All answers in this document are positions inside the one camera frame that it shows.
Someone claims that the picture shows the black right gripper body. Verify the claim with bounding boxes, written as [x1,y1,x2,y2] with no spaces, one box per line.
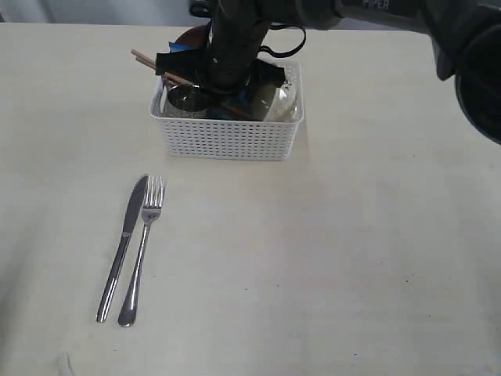
[155,1,285,94]

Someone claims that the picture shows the stainless steel fork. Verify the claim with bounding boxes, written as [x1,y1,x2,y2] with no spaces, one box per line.
[117,175,165,327]

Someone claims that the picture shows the stainless steel table knife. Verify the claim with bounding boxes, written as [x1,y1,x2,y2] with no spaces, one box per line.
[96,175,148,323]

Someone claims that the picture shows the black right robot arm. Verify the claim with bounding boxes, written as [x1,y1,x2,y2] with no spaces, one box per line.
[156,1,500,143]

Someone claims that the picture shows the round brown wooden plate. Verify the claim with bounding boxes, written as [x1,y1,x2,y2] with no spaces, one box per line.
[175,25,207,49]

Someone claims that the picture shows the brown wooden chopstick lower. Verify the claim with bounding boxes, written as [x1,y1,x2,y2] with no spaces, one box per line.
[135,55,253,121]

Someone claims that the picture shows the stainless steel cup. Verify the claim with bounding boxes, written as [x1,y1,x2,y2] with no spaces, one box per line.
[164,85,210,119]

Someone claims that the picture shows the blue chips snack bag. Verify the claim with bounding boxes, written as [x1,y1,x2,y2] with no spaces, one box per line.
[169,42,196,53]

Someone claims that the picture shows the white floral ceramic bowl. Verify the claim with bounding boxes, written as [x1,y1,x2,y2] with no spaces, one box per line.
[264,62,301,122]

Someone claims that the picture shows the white perforated plastic basket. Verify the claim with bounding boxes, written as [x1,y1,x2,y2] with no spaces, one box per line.
[150,60,305,161]

